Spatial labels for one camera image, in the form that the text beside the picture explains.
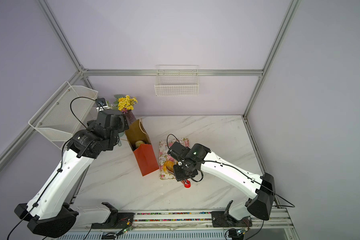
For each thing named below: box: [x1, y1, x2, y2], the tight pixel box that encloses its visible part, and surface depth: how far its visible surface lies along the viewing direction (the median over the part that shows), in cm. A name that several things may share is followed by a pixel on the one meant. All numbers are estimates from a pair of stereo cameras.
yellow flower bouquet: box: [106, 94, 139, 114], surface depth 93 cm
